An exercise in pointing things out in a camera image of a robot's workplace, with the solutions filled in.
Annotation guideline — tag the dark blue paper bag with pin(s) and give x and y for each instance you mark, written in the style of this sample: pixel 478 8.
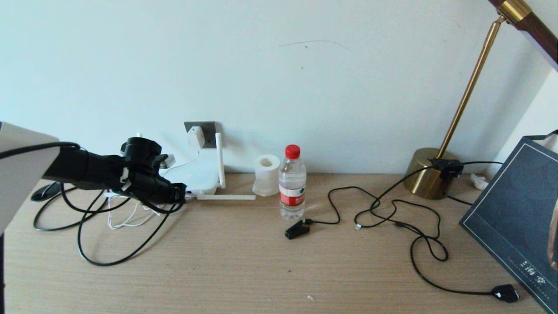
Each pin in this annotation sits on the dark blue paper bag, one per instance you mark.
pixel 514 209

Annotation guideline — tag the black box on lamp base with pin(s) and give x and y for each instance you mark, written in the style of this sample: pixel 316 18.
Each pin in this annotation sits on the black box on lamp base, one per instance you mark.
pixel 447 168

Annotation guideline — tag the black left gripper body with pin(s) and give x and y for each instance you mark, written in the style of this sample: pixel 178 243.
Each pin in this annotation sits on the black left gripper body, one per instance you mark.
pixel 159 192

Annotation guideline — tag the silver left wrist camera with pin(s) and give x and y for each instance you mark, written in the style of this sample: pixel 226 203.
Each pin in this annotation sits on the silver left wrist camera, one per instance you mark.
pixel 167 161

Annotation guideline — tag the black round desk grommet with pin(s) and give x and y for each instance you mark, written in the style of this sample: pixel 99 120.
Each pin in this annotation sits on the black round desk grommet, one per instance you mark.
pixel 41 194

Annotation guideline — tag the white router with antennas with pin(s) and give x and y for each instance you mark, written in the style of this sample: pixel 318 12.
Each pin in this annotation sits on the white router with antennas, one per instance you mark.
pixel 202 176

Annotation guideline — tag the black clip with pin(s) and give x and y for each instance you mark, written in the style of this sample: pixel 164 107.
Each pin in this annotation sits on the black clip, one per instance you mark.
pixel 295 231

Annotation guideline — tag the crumpled white tissue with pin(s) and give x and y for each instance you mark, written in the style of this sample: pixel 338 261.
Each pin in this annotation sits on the crumpled white tissue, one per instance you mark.
pixel 478 181

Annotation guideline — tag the grey wall socket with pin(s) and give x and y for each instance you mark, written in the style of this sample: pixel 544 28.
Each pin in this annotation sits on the grey wall socket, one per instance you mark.
pixel 210 131

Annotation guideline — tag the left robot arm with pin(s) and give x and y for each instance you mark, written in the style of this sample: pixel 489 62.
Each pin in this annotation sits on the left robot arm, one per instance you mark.
pixel 78 168

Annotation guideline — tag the brass desk lamp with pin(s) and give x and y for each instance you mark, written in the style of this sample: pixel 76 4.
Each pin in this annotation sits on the brass desk lamp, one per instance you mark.
pixel 425 174

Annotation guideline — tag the red-capped water bottle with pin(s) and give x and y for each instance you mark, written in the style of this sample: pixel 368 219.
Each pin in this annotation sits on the red-capped water bottle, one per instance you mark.
pixel 292 192

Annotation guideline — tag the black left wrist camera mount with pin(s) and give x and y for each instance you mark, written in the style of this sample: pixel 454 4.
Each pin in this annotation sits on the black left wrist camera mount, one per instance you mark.
pixel 157 165

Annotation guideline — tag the white toilet paper roll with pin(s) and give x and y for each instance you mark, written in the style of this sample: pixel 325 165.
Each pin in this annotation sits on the white toilet paper roll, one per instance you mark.
pixel 266 179

